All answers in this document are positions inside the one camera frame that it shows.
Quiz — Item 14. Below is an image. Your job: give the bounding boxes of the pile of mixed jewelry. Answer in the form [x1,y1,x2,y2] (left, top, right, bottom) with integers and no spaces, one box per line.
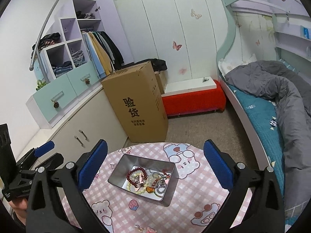
[145,171,171,198]

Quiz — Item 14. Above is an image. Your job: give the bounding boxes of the hanging clothes row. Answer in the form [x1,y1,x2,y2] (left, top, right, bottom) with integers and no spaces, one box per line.
[82,31,124,78]

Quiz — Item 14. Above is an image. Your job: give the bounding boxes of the beige low cabinet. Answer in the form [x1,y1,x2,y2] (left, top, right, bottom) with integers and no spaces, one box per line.
[17,86,128,167]

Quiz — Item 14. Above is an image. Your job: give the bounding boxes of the red storage bench white top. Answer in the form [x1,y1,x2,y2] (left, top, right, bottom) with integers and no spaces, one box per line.
[162,80,226,117]

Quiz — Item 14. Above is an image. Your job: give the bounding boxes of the teal bed sheet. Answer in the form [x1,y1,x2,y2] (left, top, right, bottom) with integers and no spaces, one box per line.
[227,83,297,224]

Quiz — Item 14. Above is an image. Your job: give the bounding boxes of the person's left hand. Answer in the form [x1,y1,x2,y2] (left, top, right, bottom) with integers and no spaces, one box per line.
[9,197,28,225]

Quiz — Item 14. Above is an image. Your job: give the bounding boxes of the small pearl earring jewelry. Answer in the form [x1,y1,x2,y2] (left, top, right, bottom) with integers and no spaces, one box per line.
[135,225,145,232]

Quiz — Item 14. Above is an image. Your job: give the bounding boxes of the mint green bunk bed frame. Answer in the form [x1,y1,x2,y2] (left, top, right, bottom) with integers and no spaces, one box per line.
[216,0,311,170]

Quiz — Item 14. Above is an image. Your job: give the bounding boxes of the pink checkered cartoon tablecloth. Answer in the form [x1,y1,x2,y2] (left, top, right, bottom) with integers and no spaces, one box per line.
[83,143,229,232]

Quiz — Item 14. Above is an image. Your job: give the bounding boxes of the white wardrobe with butterflies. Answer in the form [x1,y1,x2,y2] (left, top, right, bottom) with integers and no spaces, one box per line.
[114,0,228,83]

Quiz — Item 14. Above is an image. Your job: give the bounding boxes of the grey duvet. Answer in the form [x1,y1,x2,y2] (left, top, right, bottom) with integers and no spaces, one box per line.
[225,61,310,218]

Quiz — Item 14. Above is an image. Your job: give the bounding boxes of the green jade bead bracelet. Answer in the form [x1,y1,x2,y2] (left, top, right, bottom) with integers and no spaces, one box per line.
[125,174,159,195]

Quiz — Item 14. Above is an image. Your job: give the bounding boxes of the tall brown cardboard box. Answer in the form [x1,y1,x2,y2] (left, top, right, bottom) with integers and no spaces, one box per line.
[101,62,168,143]

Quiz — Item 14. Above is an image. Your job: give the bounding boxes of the grey metal tin box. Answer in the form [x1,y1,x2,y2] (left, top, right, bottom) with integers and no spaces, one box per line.
[108,154,179,207]

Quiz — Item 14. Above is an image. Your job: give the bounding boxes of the mint drawer shelf unit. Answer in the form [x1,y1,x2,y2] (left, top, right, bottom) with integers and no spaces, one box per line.
[26,0,104,129]

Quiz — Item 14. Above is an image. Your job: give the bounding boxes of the dark red bead bracelet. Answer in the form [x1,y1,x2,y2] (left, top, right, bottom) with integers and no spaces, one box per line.
[126,166,148,188]

